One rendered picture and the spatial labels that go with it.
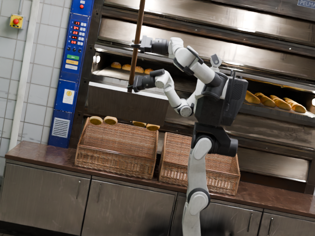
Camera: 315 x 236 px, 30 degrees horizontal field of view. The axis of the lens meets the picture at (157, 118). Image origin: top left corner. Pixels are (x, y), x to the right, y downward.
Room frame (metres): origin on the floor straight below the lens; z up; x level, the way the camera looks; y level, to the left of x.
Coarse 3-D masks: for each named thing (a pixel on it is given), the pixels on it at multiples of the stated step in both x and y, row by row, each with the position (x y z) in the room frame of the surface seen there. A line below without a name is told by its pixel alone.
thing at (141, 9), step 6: (144, 0) 3.19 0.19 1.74; (144, 6) 3.24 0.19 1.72; (138, 12) 3.28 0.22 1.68; (138, 18) 3.31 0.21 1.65; (138, 24) 3.35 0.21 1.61; (138, 30) 3.39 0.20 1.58; (138, 36) 3.43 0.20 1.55; (138, 42) 3.48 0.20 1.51; (132, 60) 3.62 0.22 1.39; (132, 66) 3.67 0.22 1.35; (132, 72) 3.71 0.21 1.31; (132, 78) 3.77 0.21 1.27; (132, 84) 3.83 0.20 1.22
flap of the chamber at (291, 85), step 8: (96, 48) 4.34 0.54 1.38; (104, 48) 4.30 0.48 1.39; (112, 48) 4.31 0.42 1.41; (128, 56) 4.47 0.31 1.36; (144, 56) 4.31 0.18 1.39; (152, 56) 4.31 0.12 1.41; (168, 64) 4.48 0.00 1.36; (224, 72) 4.32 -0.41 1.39; (232, 72) 4.32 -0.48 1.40; (248, 80) 4.51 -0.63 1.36; (256, 80) 4.38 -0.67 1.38; (264, 80) 4.33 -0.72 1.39; (272, 80) 4.33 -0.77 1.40; (296, 88) 4.43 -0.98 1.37; (304, 88) 4.33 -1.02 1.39; (312, 88) 4.33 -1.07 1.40
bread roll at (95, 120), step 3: (90, 117) 4.22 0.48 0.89; (93, 117) 4.20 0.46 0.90; (96, 117) 4.20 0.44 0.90; (99, 117) 4.23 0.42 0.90; (90, 120) 4.20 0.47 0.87; (93, 120) 4.20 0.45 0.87; (96, 120) 4.20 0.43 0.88; (99, 120) 4.20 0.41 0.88; (102, 120) 4.22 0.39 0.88; (93, 123) 4.21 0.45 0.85; (96, 123) 4.21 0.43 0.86; (99, 123) 4.21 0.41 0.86
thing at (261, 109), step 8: (104, 80) 4.45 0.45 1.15; (112, 80) 4.45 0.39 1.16; (120, 80) 4.46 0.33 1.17; (152, 88) 4.46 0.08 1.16; (160, 88) 4.46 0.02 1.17; (184, 96) 4.46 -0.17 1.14; (248, 104) 4.47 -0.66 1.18; (264, 112) 4.48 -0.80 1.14; (272, 112) 4.48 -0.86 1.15; (280, 112) 4.48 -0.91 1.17; (288, 112) 4.48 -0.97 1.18; (304, 120) 4.48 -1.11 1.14; (312, 120) 4.48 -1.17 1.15
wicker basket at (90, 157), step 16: (96, 128) 4.40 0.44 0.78; (112, 128) 4.41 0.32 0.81; (128, 128) 4.42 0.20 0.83; (144, 128) 4.43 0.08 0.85; (80, 144) 4.07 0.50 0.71; (96, 144) 4.36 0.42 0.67; (112, 144) 4.38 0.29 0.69; (128, 144) 4.39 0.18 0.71; (144, 144) 4.40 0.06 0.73; (80, 160) 3.95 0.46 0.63; (96, 160) 3.96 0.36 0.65; (112, 160) 3.96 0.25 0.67; (128, 160) 3.97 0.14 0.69; (144, 160) 3.97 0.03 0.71; (144, 176) 3.97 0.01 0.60
